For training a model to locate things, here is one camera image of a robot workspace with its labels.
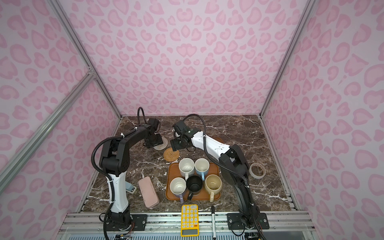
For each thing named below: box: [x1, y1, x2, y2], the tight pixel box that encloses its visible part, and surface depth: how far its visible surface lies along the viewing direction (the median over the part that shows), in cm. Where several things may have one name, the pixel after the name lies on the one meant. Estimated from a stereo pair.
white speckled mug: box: [178, 157, 195, 181], surface depth 86 cm
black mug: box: [186, 175, 204, 201], surface depth 79 cm
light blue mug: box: [194, 157, 210, 181], surface depth 85 cm
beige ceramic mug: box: [204, 174, 223, 203], surface depth 80 cm
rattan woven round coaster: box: [163, 147, 180, 162], surface depth 100 cm
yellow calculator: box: [181, 204, 199, 237], surface depth 75 cm
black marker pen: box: [211, 205, 217, 240], surface depth 73 cm
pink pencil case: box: [138, 176, 160, 209], surface depth 82 cm
